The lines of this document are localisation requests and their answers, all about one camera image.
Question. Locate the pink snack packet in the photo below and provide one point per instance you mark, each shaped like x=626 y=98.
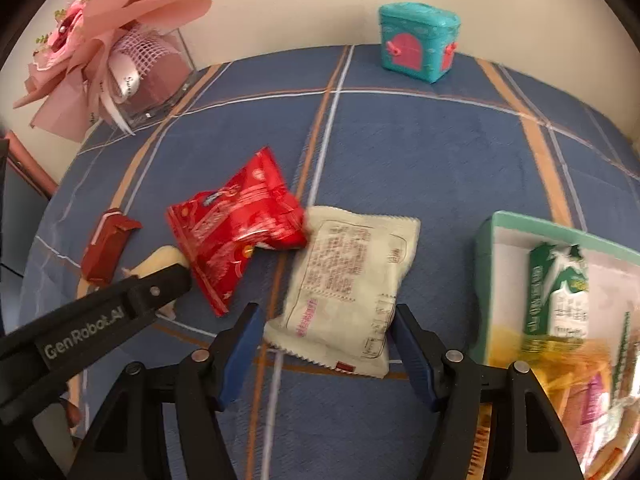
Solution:
x=590 y=410

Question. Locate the teal toy box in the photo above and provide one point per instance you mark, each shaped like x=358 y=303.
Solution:
x=415 y=45

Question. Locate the dark green snack packet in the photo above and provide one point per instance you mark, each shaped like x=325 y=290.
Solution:
x=550 y=285

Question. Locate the cream white snack packet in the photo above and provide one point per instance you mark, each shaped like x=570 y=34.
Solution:
x=345 y=280

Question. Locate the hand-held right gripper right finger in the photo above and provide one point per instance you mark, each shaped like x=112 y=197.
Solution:
x=417 y=360

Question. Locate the pink paper flower bouquet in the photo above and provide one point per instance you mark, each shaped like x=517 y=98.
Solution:
x=100 y=25

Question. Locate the clear square glass vase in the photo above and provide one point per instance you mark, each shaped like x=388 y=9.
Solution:
x=160 y=80

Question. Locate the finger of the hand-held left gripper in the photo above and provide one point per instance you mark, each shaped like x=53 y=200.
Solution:
x=160 y=287

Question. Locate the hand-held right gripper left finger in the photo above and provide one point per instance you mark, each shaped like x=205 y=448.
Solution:
x=240 y=355

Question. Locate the small maroon snack packet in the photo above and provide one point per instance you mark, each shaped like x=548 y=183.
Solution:
x=107 y=245

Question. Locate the person's left hand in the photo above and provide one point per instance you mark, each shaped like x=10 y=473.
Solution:
x=76 y=417

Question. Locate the teal cardboard tray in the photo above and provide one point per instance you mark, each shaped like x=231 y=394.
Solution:
x=487 y=285

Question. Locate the red puffed snack packet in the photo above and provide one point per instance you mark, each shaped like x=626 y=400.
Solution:
x=235 y=230

